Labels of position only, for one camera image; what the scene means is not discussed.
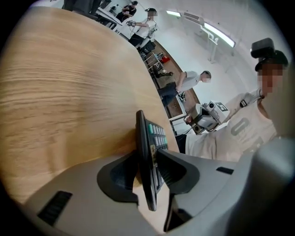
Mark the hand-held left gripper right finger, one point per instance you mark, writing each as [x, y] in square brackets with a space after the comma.
[179, 175]

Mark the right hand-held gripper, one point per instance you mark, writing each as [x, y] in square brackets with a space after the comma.
[207, 118]

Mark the white box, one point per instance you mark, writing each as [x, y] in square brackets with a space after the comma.
[177, 108]

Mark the black head-mounted camera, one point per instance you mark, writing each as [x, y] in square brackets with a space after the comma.
[262, 47]

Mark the black calculator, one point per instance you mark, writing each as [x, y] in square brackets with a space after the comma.
[147, 161]

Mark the person's right hand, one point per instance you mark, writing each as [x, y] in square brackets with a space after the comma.
[188, 119]

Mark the long ceiling light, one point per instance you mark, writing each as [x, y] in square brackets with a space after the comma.
[219, 34]

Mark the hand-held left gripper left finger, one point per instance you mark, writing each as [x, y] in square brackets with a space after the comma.
[117, 177]

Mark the person's white shirt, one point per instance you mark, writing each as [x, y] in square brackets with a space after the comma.
[230, 143]

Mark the white pipe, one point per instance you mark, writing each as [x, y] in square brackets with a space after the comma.
[213, 48]

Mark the short ceiling light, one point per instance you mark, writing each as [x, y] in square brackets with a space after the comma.
[173, 13]

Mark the white air conditioner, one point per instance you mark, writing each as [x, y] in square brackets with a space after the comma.
[193, 18]

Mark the person's head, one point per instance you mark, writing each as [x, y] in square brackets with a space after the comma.
[272, 80]

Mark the white desk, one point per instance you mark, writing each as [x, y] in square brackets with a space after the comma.
[108, 17]

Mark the red bag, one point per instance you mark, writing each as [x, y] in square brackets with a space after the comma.
[165, 59]

